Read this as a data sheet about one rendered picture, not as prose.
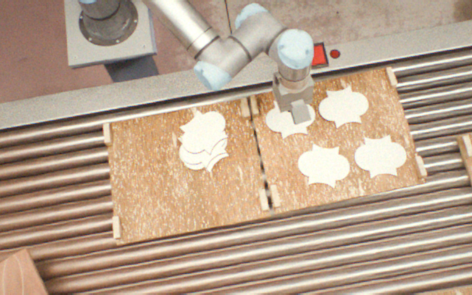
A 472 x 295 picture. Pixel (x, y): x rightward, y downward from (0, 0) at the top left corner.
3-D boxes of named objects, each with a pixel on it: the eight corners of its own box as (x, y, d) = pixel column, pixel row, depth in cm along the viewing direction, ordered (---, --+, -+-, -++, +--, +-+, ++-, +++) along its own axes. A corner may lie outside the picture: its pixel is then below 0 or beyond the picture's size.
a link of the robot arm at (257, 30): (221, 24, 122) (256, 55, 119) (257, -7, 125) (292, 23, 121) (223, 43, 130) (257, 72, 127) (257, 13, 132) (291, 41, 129)
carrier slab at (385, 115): (248, 97, 161) (248, 95, 159) (388, 69, 161) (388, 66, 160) (275, 215, 148) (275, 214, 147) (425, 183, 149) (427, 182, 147)
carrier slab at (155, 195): (105, 126, 160) (104, 123, 159) (246, 99, 160) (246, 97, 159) (118, 246, 148) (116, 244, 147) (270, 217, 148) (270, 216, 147)
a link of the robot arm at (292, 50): (293, 18, 120) (323, 41, 117) (291, 44, 130) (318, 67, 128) (267, 40, 118) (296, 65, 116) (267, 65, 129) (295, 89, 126)
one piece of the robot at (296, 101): (286, 108, 127) (285, 135, 142) (324, 97, 127) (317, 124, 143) (269, 64, 131) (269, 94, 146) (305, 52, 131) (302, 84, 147)
